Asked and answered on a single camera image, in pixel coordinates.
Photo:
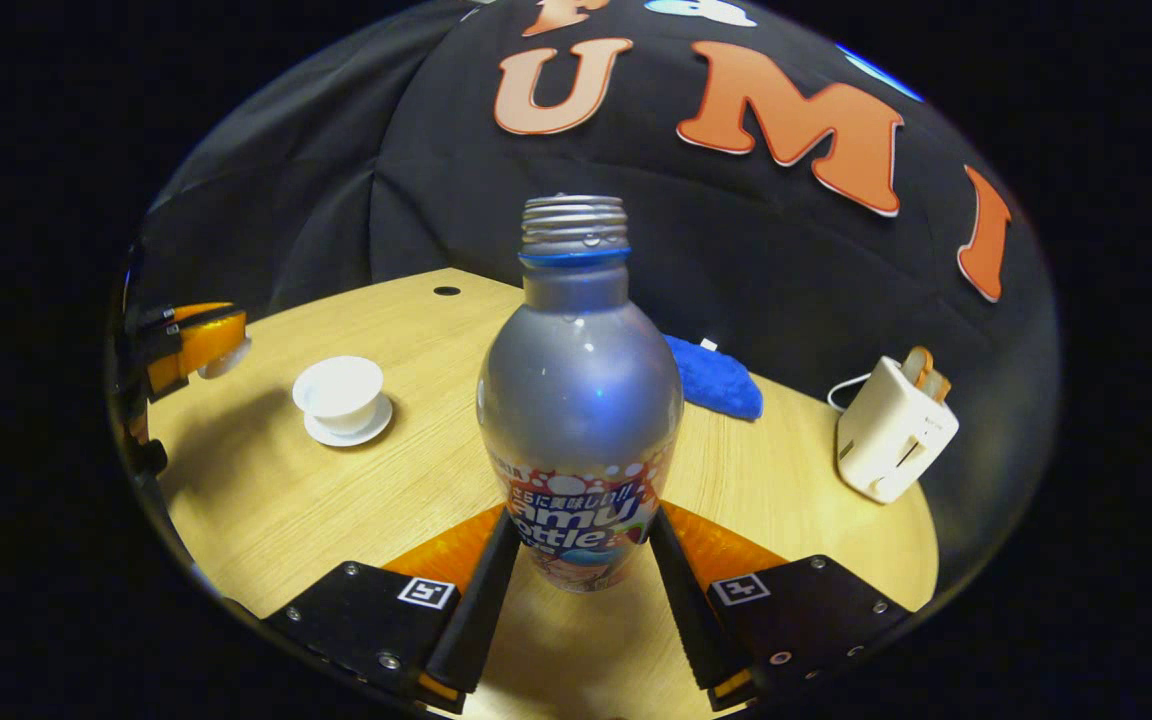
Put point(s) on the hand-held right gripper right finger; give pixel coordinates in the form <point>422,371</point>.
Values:
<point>681,600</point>

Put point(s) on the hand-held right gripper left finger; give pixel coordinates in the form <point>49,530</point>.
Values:
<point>481,600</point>

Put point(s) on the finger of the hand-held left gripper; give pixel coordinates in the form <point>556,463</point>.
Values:
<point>191,350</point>

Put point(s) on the white teacup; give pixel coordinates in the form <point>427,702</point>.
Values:
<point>339,390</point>

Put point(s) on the silver water bottle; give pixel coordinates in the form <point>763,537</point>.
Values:
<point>581,400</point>

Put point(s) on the blue towel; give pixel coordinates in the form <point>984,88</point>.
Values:
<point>716,380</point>

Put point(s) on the white toaster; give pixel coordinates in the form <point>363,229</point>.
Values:
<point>891,430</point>

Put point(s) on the toasted bread slice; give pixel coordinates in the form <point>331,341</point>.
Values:
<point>918,368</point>
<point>940,386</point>

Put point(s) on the black backdrop cloth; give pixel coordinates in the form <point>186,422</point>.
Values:
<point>736,260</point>

